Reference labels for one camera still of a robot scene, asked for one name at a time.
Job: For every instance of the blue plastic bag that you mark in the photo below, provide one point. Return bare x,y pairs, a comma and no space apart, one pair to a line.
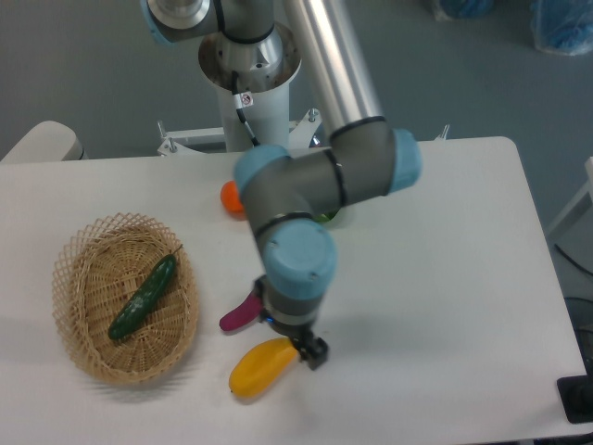
447,10
562,28

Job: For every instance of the blue plastic bag middle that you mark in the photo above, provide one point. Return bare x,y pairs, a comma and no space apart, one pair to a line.
447,10

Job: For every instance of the green bok choy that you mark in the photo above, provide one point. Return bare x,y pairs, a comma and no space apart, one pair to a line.
326,217

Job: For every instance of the orange tomato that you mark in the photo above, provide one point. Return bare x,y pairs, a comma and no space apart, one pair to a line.
230,199

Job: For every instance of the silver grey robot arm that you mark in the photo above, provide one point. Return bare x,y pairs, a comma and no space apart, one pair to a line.
366,157

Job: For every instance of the purple sweet potato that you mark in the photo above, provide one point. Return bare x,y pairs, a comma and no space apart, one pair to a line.
243,315

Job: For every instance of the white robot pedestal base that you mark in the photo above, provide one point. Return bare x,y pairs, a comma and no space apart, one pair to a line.
252,85

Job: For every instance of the woven wicker basket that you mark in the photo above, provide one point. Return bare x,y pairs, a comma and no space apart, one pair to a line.
98,271

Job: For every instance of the blue plastic bag right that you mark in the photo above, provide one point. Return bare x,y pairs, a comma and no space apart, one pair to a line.
562,28

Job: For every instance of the white furniture frame right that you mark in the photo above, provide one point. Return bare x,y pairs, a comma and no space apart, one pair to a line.
574,210

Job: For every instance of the white chair armrest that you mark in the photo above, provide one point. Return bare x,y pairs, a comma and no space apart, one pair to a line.
48,141

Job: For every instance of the yellow mango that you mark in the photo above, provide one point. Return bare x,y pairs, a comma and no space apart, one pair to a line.
260,367

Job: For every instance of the black device at edge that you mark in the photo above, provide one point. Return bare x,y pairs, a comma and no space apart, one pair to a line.
576,398

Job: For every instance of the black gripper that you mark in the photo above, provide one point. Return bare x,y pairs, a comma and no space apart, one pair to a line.
292,318

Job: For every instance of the dark green cucumber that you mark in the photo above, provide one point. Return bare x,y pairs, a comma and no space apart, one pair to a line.
145,298

